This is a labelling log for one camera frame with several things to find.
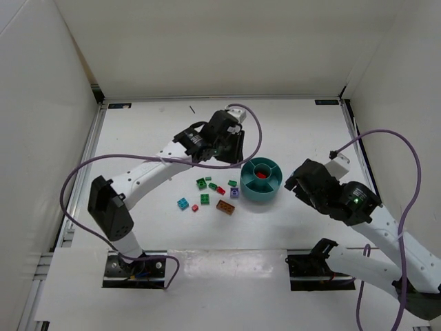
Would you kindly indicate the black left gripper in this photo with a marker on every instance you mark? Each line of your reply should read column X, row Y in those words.
column 233, row 147

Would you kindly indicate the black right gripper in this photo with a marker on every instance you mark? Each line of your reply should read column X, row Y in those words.
column 302, row 184

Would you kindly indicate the green square lego brick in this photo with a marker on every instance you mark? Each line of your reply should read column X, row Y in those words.
column 204, row 199

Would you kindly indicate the small teal lego brick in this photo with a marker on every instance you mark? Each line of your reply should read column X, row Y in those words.
column 182, row 204

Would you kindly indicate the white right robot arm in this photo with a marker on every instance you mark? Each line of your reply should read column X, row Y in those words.
column 412, row 269

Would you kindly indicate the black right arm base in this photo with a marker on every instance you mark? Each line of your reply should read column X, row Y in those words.
column 309, row 272

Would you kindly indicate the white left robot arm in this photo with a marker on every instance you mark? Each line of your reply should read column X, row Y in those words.
column 111, row 200

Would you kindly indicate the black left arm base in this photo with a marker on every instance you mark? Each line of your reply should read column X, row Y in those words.
column 138, row 275

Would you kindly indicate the green two-stud lego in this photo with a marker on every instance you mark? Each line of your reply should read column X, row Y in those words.
column 213, row 186

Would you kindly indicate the green sloped square lego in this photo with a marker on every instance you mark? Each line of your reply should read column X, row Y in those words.
column 201, row 183

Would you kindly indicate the teal round divided container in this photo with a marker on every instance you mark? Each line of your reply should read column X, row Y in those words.
column 256, row 189

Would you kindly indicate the red flat lego tile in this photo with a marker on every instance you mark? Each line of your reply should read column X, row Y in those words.
column 220, row 190

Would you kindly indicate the lavender inverted square lego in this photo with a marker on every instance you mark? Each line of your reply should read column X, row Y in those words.
column 234, row 193

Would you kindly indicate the brown inverted lego plate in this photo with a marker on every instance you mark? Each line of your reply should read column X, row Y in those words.
column 225, row 207

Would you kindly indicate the blue right corner label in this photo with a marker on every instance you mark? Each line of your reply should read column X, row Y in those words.
column 326, row 102

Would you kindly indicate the blue corner label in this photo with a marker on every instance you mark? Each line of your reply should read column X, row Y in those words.
column 326, row 102
column 112, row 106

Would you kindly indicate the blue left corner label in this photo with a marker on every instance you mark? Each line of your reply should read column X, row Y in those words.
column 112, row 106

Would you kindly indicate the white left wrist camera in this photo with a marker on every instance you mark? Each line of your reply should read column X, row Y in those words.
column 238, row 113

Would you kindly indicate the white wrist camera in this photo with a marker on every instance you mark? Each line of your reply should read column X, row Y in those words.
column 338, row 166
column 238, row 113

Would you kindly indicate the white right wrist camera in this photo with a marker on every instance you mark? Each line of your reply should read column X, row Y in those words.
column 338, row 166

